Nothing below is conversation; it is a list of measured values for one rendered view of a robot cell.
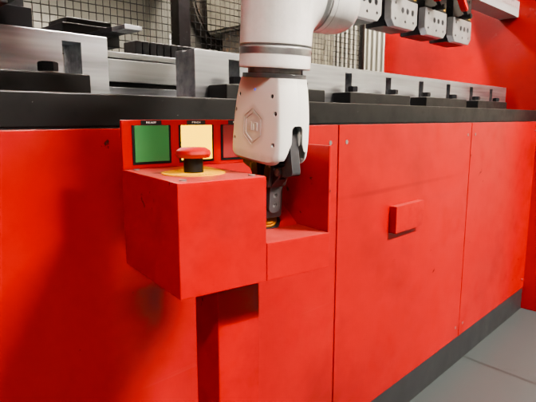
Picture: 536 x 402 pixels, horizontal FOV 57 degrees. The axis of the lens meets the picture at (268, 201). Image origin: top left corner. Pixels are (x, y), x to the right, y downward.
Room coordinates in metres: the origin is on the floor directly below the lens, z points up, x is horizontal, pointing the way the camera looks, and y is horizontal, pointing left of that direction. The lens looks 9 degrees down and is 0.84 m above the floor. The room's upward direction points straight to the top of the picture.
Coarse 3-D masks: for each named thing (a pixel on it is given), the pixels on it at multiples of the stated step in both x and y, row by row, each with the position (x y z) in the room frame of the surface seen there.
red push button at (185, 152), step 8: (176, 152) 0.55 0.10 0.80; (184, 152) 0.55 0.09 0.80; (192, 152) 0.54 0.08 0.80; (200, 152) 0.55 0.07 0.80; (208, 152) 0.56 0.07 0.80; (184, 160) 0.56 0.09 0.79; (192, 160) 0.55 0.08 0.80; (200, 160) 0.56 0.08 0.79; (184, 168) 0.56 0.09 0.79; (192, 168) 0.55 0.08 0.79; (200, 168) 0.56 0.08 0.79
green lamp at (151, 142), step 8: (136, 128) 0.61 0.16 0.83; (144, 128) 0.62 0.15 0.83; (152, 128) 0.62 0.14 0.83; (160, 128) 0.63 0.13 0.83; (136, 136) 0.61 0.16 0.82; (144, 136) 0.62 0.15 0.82; (152, 136) 0.62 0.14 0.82; (160, 136) 0.63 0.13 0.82; (168, 136) 0.63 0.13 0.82; (136, 144) 0.61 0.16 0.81; (144, 144) 0.62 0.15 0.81; (152, 144) 0.62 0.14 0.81; (160, 144) 0.63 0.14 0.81; (168, 144) 0.63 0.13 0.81; (136, 152) 0.61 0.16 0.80; (144, 152) 0.62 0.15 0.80; (152, 152) 0.62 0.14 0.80; (160, 152) 0.63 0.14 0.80; (168, 152) 0.63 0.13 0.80; (136, 160) 0.61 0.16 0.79; (144, 160) 0.62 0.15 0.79; (152, 160) 0.62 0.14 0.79; (160, 160) 0.63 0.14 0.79; (168, 160) 0.63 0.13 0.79
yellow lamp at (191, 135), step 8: (184, 128) 0.65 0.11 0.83; (192, 128) 0.65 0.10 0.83; (200, 128) 0.66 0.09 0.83; (208, 128) 0.67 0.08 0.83; (184, 136) 0.65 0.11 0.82; (192, 136) 0.65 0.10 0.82; (200, 136) 0.66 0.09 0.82; (208, 136) 0.67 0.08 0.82; (184, 144) 0.65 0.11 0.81; (192, 144) 0.65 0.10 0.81; (200, 144) 0.66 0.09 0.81; (208, 144) 0.67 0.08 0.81
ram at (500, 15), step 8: (472, 0) 1.89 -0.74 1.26; (480, 0) 1.89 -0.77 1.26; (488, 0) 1.95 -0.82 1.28; (496, 0) 2.00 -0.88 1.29; (472, 8) 2.02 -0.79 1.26; (480, 8) 2.02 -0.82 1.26; (488, 8) 2.02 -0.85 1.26; (496, 8) 2.02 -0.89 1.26; (504, 8) 2.07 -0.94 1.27; (512, 8) 2.14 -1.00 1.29; (496, 16) 2.17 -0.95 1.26; (504, 16) 2.17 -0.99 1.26; (512, 16) 2.17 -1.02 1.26
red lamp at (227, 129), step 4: (224, 124) 0.68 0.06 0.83; (228, 124) 0.69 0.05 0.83; (232, 124) 0.69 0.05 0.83; (224, 128) 0.68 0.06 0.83; (228, 128) 0.69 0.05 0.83; (232, 128) 0.69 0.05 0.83; (224, 132) 0.68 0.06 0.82; (228, 132) 0.69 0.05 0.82; (232, 132) 0.69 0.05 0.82; (224, 136) 0.68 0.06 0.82; (228, 136) 0.69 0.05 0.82; (232, 136) 0.69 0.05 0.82; (224, 140) 0.68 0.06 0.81; (228, 140) 0.69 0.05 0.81; (232, 140) 0.69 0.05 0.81; (224, 144) 0.68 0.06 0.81; (228, 144) 0.68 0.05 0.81; (232, 144) 0.69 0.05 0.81; (224, 148) 0.68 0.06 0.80; (228, 148) 0.69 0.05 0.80; (232, 148) 0.69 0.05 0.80; (224, 152) 0.68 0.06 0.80; (228, 152) 0.68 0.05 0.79; (232, 152) 0.69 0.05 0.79; (224, 156) 0.68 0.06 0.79; (228, 156) 0.68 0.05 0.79; (232, 156) 0.69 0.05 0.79; (236, 156) 0.69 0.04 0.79
